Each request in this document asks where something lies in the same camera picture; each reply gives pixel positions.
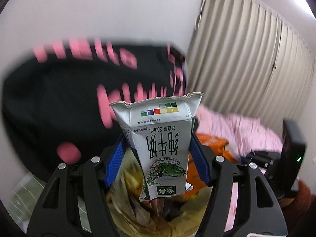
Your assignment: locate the orange plastic bag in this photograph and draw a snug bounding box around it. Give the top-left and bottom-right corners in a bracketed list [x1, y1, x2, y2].
[183, 133, 238, 199]

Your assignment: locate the green white milk carton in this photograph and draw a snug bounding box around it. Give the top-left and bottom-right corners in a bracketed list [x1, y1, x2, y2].
[110, 92, 203, 200]

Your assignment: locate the yellow plastic trash bag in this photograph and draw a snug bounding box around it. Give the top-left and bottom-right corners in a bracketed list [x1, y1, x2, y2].
[106, 149, 212, 236]

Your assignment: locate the pink blanket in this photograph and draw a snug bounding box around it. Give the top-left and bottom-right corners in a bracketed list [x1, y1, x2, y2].
[196, 105, 283, 163]

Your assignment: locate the green checked bed sheet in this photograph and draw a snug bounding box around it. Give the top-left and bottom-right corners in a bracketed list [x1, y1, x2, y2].
[8, 173, 91, 232]

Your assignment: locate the black Hello Kitty pillow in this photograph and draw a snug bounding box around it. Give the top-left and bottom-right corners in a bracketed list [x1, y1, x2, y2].
[2, 38, 186, 181]

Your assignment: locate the beige pleated curtain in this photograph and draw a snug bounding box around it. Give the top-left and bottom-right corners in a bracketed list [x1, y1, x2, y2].
[186, 0, 315, 134]

